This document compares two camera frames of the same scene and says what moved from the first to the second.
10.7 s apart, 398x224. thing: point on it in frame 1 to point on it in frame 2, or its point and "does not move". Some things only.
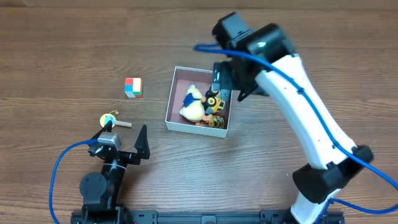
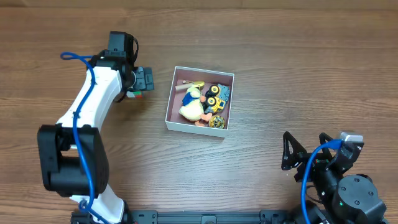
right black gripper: (219, 76) to (306, 162)
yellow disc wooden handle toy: (111, 116) to (199, 84)
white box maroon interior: (183, 78) does not move
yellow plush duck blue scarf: (193, 109) does not move
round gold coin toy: (216, 121) does not move
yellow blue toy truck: (213, 102) does not move
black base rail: (249, 216) does not move
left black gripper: (123, 156) to (144, 80)
